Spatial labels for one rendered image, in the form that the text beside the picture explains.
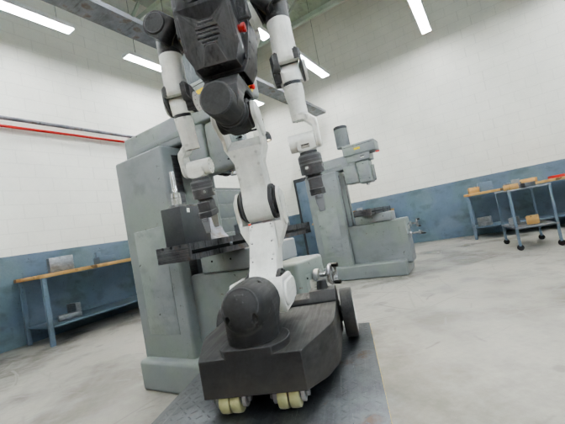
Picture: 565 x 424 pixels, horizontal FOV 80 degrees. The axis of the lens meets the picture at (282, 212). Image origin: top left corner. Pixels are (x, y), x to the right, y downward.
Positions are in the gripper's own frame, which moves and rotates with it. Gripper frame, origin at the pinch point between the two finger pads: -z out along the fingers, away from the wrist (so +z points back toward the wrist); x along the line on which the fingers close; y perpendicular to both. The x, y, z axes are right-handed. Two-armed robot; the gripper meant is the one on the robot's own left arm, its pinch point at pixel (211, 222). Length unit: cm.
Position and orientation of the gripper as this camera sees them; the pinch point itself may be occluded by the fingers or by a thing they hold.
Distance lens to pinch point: 143.1
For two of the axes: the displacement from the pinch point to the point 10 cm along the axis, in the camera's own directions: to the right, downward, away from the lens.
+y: -9.7, 2.0, 1.5
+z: -2.2, -9.6, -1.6
